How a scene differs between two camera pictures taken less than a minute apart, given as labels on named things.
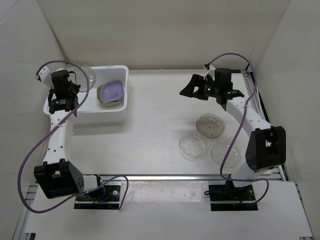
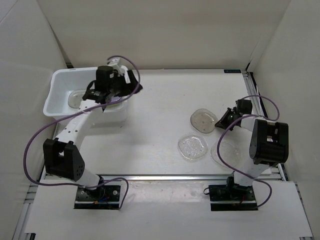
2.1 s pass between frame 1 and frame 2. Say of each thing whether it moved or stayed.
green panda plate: moved
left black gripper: moved
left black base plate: stayed
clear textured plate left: stayed
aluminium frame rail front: stayed
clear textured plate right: stayed
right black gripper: moved
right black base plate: stayed
